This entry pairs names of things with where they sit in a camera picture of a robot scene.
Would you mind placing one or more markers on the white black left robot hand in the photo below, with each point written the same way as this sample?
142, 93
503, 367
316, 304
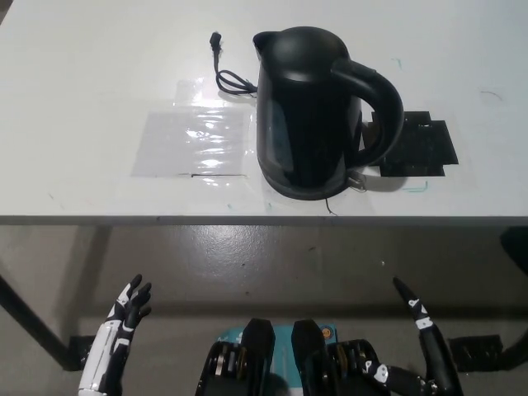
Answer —
105, 350

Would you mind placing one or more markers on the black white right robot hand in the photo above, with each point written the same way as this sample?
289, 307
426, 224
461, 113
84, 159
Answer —
437, 354

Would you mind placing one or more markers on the black electric kettle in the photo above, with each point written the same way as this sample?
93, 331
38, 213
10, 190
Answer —
305, 123

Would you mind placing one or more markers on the black teal robot body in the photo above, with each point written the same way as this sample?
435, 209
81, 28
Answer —
260, 350

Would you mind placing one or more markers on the dark object under table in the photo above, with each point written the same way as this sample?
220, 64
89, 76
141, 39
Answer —
515, 255

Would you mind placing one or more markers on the black square mat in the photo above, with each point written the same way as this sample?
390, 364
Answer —
420, 144

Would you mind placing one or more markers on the large clear plastic sheet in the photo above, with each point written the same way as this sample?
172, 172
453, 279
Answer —
185, 140

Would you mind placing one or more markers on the small clear tape piece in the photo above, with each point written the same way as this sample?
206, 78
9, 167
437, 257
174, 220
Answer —
189, 90

